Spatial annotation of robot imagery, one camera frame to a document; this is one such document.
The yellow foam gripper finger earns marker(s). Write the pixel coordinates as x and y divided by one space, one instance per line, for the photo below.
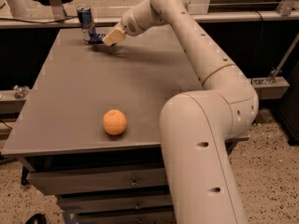
115 36

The dark blue rxbar wrapper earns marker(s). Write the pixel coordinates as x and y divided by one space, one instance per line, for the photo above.
96 39

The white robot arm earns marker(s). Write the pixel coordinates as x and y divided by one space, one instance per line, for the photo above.
195 125

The blue silver redbull can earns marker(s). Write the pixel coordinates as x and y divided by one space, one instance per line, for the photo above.
85 18

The orange fruit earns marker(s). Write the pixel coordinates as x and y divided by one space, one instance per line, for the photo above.
114 122

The grey drawer cabinet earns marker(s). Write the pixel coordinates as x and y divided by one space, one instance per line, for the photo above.
60 127

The crumpled clear plastic piece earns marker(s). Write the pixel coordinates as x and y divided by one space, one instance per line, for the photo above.
20 91

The metal railing bar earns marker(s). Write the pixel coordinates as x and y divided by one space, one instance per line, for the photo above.
73 22

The top grey drawer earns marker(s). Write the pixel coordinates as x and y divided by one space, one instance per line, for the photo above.
98 179

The grey drawer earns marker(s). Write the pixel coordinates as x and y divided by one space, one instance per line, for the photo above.
131 201
98 179
152 215

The middle grey drawer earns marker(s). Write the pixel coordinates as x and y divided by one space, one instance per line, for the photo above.
131 201

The grey metal ledge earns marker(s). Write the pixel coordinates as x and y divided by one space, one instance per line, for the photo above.
270 91

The bottom grey drawer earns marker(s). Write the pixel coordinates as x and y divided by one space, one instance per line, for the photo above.
152 215

